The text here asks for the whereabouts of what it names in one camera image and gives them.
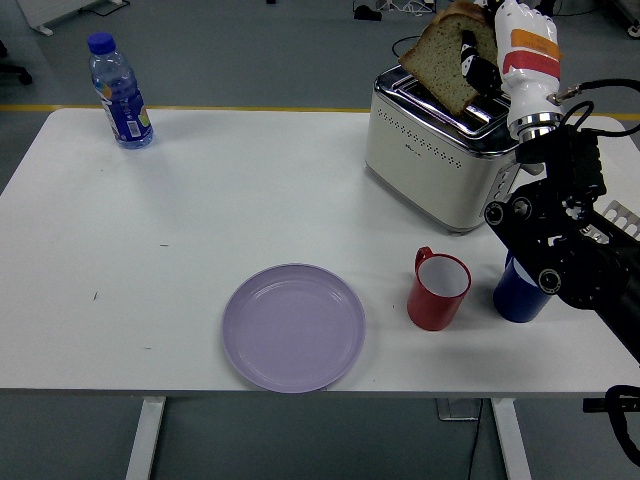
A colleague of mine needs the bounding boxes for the thin black cable under table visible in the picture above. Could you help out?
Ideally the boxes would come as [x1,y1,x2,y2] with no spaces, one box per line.
[467,399,484,480]

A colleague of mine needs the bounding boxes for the white cables on floor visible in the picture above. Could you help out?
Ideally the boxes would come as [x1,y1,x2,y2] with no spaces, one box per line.
[377,0,436,15]

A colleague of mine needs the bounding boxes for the black office chair base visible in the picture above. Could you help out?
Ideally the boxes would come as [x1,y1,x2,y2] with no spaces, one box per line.
[0,39,34,86]

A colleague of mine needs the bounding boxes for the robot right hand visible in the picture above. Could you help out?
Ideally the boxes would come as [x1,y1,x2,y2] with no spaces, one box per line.
[458,0,564,124]

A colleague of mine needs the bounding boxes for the black power adapter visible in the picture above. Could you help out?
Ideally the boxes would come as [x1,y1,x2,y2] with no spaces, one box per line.
[352,2,384,22]

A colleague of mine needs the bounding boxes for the blue-capped plastic water bottle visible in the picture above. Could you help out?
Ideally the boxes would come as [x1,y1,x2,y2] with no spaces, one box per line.
[86,32,154,151]

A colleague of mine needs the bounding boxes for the red mug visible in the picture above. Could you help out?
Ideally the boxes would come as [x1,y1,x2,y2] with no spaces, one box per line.
[405,245,472,332]

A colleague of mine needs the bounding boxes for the white furniture base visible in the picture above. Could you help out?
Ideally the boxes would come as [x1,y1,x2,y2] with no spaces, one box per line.
[17,0,131,36]

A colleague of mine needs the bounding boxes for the white table leg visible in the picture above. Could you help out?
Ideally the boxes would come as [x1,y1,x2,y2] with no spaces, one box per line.
[124,397,167,480]
[489,398,533,480]

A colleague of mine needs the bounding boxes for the slice of bread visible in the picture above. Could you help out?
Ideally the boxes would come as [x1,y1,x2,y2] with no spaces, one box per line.
[398,0,501,117]

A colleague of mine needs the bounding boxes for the clear bracket under table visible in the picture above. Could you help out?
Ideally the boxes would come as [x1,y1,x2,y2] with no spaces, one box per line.
[434,398,484,422]

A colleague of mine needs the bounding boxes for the black cable on floor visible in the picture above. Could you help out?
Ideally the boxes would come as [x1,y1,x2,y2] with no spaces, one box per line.
[391,0,449,61]

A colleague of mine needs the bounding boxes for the purple round plate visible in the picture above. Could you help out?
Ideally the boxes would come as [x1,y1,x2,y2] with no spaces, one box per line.
[220,263,366,395]

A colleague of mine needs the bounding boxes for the cream and chrome toaster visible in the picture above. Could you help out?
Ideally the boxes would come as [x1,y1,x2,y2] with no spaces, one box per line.
[363,64,546,236]

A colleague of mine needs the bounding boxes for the metal toast rack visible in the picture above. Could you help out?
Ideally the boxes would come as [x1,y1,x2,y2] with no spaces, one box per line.
[602,199,640,241]

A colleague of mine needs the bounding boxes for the blue mug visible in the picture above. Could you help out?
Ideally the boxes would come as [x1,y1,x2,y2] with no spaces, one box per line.
[492,249,554,324]

